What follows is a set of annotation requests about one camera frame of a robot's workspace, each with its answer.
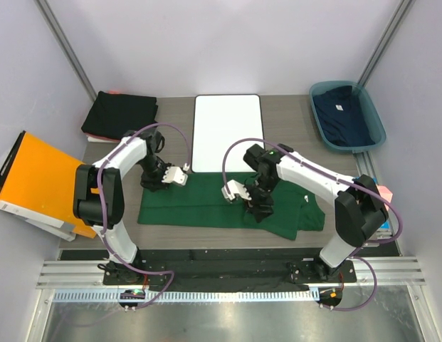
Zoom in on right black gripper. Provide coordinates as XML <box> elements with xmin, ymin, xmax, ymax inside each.
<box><xmin>237</xmin><ymin>175</ymin><xmax>279</xmax><ymax>223</ymax></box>

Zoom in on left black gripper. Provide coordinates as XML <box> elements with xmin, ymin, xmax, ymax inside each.
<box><xmin>138</xmin><ymin>155</ymin><xmax>175</xmax><ymax>192</ymax></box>

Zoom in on green t shirt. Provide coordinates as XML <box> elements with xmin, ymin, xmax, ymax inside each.
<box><xmin>137</xmin><ymin>173</ymin><xmax>325</xmax><ymax>240</ymax></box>

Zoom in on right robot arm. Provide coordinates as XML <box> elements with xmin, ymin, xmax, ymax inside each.
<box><xmin>243</xmin><ymin>144</ymin><xmax>389</xmax><ymax>281</ymax></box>

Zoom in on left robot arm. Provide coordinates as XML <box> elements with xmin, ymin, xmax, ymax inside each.
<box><xmin>73</xmin><ymin>128</ymin><xmax>172</xmax><ymax>284</ymax></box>

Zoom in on black folded t shirt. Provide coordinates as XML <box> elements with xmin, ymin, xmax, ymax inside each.
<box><xmin>81</xmin><ymin>91</ymin><xmax>158</xmax><ymax>140</ymax></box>

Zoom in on white folded t shirt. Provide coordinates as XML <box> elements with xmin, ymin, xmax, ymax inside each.
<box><xmin>86</xmin><ymin>135</ymin><xmax>120</xmax><ymax>144</ymax></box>

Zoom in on white folding board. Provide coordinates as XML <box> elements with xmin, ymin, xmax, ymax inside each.
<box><xmin>191</xmin><ymin>94</ymin><xmax>264</xmax><ymax>173</ymax></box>

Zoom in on orange binder folder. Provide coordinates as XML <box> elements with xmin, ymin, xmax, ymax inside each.
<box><xmin>0</xmin><ymin>131</ymin><xmax>96</xmax><ymax>242</ymax></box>

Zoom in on navy blue t shirt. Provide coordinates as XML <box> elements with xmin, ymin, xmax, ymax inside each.
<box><xmin>312</xmin><ymin>85</ymin><xmax>374</xmax><ymax>147</ymax></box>

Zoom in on pink cube toy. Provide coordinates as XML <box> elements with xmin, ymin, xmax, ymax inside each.
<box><xmin>377</xmin><ymin>185</ymin><xmax>393</xmax><ymax>202</ymax></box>

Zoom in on teal plastic basket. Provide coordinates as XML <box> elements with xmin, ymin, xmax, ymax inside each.
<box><xmin>309</xmin><ymin>81</ymin><xmax>386</xmax><ymax>153</ymax></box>

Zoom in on blue children's book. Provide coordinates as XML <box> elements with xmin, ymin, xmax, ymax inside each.
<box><xmin>354</xmin><ymin>175</ymin><xmax>389</xmax><ymax>231</ymax></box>

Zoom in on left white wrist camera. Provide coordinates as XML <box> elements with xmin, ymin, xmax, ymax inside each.
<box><xmin>162</xmin><ymin>166</ymin><xmax>188</xmax><ymax>187</ymax></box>

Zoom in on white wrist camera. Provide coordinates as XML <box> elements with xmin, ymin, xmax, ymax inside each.
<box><xmin>162</xmin><ymin>166</ymin><xmax>188</xmax><ymax>187</ymax></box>
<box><xmin>221</xmin><ymin>180</ymin><xmax>251</xmax><ymax>202</ymax></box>

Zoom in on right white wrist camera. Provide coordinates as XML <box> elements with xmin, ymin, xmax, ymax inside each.
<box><xmin>221</xmin><ymin>180</ymin><xmax>251</xmax><ymax>202</ymax></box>

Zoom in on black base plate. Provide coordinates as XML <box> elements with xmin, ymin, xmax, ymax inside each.
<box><xmin>59</xmin><ymin>247</ymin><xmax>399</xmax><ymax>294</ymax></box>

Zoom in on aluminium frame rail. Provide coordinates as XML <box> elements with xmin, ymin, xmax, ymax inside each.
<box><xmin>37</xmin><ymin>256</ymin><xmax>426</xmax><ymax>289</ymax></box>

